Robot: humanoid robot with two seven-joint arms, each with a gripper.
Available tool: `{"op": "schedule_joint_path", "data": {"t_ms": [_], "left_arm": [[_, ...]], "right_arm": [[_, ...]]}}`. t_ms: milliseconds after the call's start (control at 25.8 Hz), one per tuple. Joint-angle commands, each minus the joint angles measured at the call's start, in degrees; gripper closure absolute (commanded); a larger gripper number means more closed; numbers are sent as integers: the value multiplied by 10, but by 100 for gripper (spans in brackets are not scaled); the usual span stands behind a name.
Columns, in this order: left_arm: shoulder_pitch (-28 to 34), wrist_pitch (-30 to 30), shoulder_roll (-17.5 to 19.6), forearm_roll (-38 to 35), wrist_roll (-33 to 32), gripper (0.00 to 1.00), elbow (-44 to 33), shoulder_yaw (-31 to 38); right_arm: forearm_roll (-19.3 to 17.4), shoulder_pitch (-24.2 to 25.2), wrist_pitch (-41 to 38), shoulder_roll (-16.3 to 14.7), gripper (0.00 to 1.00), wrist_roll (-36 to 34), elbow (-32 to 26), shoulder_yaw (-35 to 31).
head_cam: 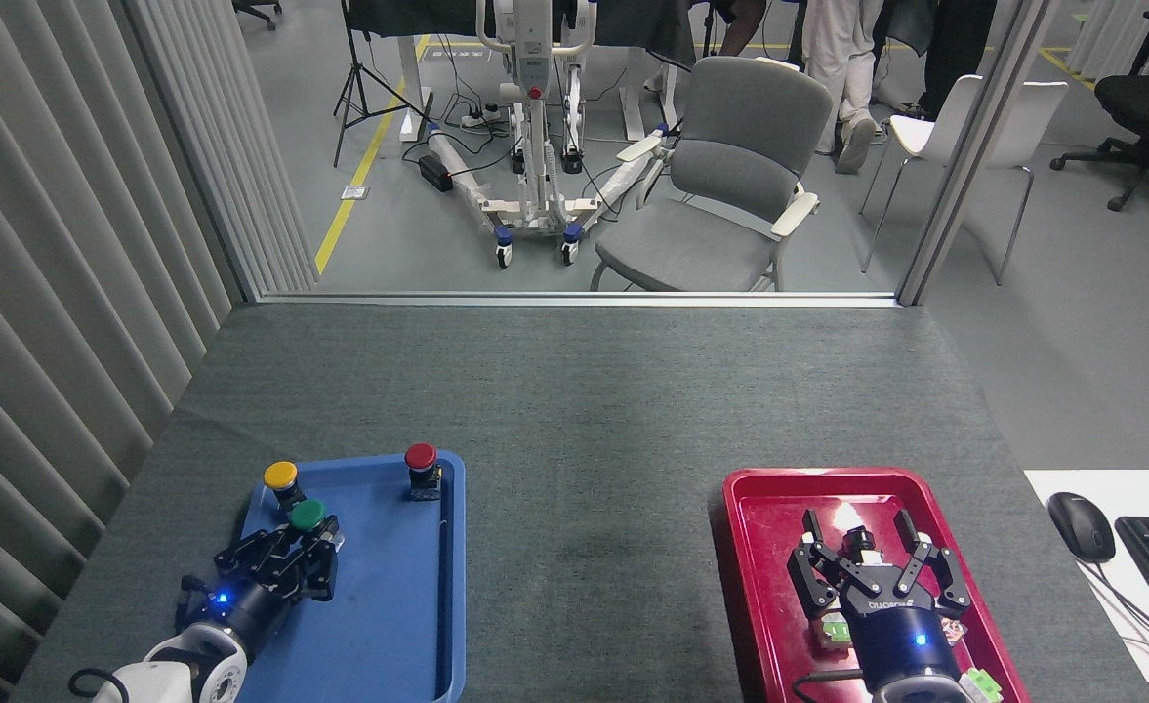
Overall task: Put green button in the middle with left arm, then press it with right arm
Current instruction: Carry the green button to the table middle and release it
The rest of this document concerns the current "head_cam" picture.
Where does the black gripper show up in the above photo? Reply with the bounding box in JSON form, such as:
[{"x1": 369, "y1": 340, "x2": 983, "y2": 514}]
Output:
[
  {"x1": 176, "y1": 527, "x2": 341, "y2": 647},
  {"x1": 787, "y1": 510, "x2": 972, "y2": 696}
]

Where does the green push button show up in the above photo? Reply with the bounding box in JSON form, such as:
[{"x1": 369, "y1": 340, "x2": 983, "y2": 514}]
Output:
[{"x1": 288, "y1": 499, "x2": 341, "y2": 548}]

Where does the yellow push button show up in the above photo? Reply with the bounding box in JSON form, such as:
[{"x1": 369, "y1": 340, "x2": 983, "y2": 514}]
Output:
[{"x1": 263, "y1": 461, "x2": 307, "y2": 514}]

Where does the red push button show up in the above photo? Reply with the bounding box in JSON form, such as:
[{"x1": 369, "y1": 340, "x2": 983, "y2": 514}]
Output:
[{"x1": 404, "y1": 442, "x2": 442, "y2": 502}]

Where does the blue plastic tray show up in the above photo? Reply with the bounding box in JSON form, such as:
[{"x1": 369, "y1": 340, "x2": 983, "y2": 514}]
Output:
[{"x1": 208, "y1": 449, "x2": 468, "y2": 703}]

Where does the red plastic tray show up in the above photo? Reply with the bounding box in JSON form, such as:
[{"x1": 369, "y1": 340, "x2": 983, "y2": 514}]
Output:
[{"x1": 709, "y1": 467, "x2": 1032, "y2": 703}]

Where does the black computer mouse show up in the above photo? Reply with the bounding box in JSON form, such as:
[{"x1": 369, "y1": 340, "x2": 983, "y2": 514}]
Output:
[{"x1": 1046, "y1": 491, "x2": 1117, "y2": 564}]

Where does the grey ribbed partition panel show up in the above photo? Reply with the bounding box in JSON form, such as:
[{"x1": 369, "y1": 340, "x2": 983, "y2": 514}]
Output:
[{"x1": 0, "y1": 0, "x2": 316, "y2": 703}]

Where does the grey padded armchair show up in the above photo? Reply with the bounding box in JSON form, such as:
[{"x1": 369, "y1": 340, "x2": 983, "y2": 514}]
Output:
[{"x1": 589, "y1": 56, "x2": 834, "y2": 292}]

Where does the white plastic chair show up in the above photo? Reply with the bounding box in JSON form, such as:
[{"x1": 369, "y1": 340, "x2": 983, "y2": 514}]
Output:
[{"x1": 860, "y1": 74, "x2": 1070, "y2": 286}]

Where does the white stand on wheels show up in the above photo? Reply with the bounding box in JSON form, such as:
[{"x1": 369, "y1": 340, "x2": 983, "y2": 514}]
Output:
[{"x1": 426, "y1": 0, "x2": 677, "y2": 269}]

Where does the black tripod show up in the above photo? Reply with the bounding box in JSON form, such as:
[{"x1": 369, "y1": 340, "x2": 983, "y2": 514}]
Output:
[{"x1": 332, "y1": 0, "x2": 429, "y2": 169}]

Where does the person in pale trousers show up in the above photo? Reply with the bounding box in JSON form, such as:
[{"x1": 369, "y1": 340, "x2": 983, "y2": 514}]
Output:
[{"x1": 800, "y1": 0, "x2": 887, "y2": 175}]

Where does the person in dark clothes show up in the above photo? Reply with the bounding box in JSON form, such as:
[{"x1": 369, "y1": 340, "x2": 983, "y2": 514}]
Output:
[{"x1": 911, "y1": 0, "x2": 1000, "y2": 123}]

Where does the person's leg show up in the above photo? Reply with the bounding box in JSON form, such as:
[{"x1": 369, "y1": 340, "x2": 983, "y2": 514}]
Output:
[{"x1": 718, "y1": 0, "x2": 765, "y2": 58}]

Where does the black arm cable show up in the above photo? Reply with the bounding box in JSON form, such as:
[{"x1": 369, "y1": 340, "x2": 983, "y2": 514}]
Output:
[
  {"x1": 69, "y1": 668, "x2": 131, "y2": 703},
  {"x1": 791, "y1": 669, "x2": 868, "y2": 703}
]

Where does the white and green switch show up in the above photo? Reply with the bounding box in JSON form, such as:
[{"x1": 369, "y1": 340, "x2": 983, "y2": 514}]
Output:
[{"x1": 958, "y1": 668, "x2": 1005, "y2": 703}]

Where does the black mouse cable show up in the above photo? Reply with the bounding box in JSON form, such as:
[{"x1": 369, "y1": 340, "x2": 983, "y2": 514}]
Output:
[{"x1": 1082, "y1": 561, "x2": 1149, "y2": 680}]

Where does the silver table rail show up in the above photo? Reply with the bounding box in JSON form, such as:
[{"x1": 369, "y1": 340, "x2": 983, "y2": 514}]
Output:
[{"x1": 257, "y1": 291, "x2": 899, "y2": 309}]

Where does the silver post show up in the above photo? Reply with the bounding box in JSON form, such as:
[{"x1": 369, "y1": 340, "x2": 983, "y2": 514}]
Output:
[{"x1": 896, "y1": 0, "x2": 1063, "y2": 307}]

